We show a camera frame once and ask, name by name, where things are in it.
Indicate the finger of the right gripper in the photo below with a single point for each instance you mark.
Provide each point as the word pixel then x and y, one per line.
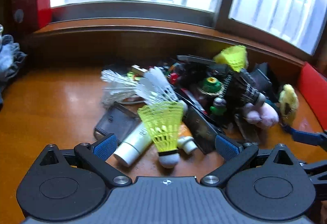
pixel 316 139

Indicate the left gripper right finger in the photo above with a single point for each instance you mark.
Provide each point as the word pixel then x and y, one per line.
pixel 236 157

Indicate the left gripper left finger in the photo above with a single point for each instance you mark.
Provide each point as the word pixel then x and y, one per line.
pixel 93 157

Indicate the black feather shuttlecock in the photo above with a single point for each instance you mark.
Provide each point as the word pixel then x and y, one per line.
pixel 240 91

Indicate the yellow plastic shuttlecock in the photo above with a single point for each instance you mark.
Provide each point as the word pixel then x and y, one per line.
pixel 162 122
pixel 234 56

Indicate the white feather shuttlecock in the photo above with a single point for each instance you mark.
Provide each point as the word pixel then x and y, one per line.
pixel 152 87

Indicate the dark smoked plastic case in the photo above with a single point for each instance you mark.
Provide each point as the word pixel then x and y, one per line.
pixel 117 120

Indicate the small yellow plush toy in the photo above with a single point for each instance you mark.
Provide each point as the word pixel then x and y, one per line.
pixel 288 104

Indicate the pink plush toy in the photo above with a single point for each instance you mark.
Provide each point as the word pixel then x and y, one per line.
pixel 263 117

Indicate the white cosmetic tube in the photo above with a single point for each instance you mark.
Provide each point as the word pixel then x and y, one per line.
pixel 133 146

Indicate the orange toothpaste tube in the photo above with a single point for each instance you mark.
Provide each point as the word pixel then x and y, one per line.
pixel 185 140

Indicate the right red cardboard box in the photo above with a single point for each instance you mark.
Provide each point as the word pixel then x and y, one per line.
pixel 312 86

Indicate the red cardboard box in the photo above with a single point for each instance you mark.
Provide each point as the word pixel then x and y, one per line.
pixel 30 1
pixel 312 86

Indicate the green spinning top toy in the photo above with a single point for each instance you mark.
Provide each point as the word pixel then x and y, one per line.
pixel 211 87

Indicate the pile of clothes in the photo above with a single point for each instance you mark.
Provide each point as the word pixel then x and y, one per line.
pixel 11 59

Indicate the left red cardboard box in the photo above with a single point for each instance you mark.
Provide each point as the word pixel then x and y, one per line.
pixel 30 1

